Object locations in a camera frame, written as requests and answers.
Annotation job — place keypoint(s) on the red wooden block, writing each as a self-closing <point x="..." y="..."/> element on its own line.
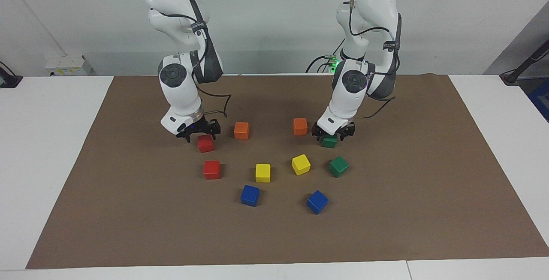
<point x="212" y="170"/>
<point x="206" y="144"/>

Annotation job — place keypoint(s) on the orange wooden block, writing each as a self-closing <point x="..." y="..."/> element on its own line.
<point x="300" y="126"/>
<point x="241" y="130"/>

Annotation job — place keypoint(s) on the yellow wooden block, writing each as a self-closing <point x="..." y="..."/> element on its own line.
<point x="300" y="164"/>
<point x="263" y="173"/>

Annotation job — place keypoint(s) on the blue wooden block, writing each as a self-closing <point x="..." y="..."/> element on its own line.
<point x="317" y="202"/>
<point x="249" y="195"/>

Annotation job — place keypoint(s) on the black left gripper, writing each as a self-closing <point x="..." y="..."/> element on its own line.
<point x="345" y="129"/>

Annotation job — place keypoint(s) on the brown table mat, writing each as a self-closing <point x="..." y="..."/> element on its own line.
<point x="274" y="233"/>

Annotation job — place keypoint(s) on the blue crate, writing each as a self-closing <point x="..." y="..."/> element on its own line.
<point x="541" y="100"/>

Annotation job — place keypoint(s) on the white power strip box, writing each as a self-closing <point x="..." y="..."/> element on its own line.
<point x="68" y="65"/>

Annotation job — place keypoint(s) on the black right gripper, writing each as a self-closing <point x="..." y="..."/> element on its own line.
<point x="197" y="126"/>

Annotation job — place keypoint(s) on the black tripod stand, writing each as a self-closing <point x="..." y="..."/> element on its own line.
<point x="512" y="76"/>

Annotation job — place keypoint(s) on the black clamp stand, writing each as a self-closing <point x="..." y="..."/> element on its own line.
<point x="8" y="80"/>

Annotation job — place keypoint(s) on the green wooden block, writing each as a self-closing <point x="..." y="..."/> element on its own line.
<point x="338" y="166"/>
<point x="329" y="143"/>

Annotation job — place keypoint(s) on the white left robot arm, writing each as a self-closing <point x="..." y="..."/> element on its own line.
<point x="354" y="95"/>

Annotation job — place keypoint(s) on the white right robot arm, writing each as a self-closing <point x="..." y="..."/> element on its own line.
<point x="178" y="91"/>

